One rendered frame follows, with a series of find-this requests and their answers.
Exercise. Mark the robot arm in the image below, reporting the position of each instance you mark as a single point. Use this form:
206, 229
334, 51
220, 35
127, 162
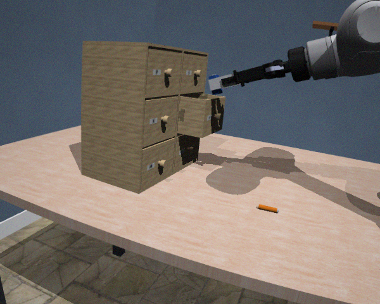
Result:
356, 45

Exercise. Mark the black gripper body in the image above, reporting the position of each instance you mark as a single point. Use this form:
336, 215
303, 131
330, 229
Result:
296, 64

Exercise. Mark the dark brown wooden chest of drawers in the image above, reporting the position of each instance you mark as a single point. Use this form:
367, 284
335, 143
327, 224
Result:
112, 110

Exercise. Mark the orange-brown cylinder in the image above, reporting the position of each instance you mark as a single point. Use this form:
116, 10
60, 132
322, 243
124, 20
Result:
268, 208

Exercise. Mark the tan wooden drawer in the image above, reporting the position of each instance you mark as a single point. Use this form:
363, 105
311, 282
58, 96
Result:
163, 72
156, 124
197, 114
186, 150
157, 161
192, 68

